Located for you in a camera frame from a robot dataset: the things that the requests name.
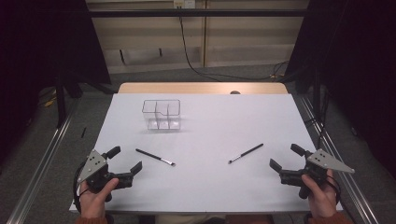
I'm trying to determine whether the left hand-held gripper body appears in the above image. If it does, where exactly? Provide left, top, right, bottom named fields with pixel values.
left=76, top=148, right=134, bottom=203

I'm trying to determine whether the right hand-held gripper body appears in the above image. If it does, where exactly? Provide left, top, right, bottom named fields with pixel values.
left=278, top=148, right=356, bottom=200

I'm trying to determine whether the black makeup brush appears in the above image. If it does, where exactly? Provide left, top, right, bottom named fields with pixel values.
left=134, top=148, right=177, bottom=167

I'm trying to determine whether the black pen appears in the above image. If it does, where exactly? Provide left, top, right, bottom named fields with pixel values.
left=227, top=143, right=264, bottom=165

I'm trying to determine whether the clear plastic organizer box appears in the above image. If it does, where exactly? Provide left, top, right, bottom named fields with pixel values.
left=141, top=99, right=182, bottom=132

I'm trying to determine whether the person's left hand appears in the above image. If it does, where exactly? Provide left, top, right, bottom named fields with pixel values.
left=78, top=177, right=120, bottom=219

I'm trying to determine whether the person's right hand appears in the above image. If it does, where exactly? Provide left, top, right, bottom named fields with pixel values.
left=300, top=169, right=339, bottom=218

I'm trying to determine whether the white table cover board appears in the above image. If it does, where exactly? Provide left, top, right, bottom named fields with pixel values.
left=68, top=92, right=344, bottom=215

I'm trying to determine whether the wooden table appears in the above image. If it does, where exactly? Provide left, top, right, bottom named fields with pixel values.
left=117, top=81, right=289, bottom=95

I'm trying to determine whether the black curtain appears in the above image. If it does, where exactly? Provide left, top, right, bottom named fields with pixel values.
left=0, top=0, right=111, bottom=166
left=284, top=0, right=396, bottom=180

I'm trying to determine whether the black horizontal metal bar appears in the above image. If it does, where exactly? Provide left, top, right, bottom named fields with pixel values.
left=88, top=8, right=309, bottom=18

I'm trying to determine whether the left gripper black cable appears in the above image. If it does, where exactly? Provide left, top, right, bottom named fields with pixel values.
left=73, top=160, right=90, bottom=214

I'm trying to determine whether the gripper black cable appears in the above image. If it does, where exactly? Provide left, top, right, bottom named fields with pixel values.
left=325, top=174, right=342, bottom=204
left=73, top=160, right=90, bottom=214

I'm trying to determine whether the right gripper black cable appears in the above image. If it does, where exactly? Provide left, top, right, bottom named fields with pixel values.
left=325, top=174, right=342, bottom=204

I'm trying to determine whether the black stand post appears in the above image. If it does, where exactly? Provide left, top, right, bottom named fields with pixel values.
left=312, top=68, right=321, bottom=147
left=55, top=74, right=68, bottom=129

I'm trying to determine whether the aluminium rail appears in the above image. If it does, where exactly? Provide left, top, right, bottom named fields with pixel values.
left=6, top=102, right=78, bottom=224
left=298, top=96, right=379, bottom=224

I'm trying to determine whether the long black wall cable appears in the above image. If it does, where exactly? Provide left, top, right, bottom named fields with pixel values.
left=178, top=15, right=290, bottom=82

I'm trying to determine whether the white wall socket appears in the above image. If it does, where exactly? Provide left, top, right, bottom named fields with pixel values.
left=173, top=0, right=196, bottom=9

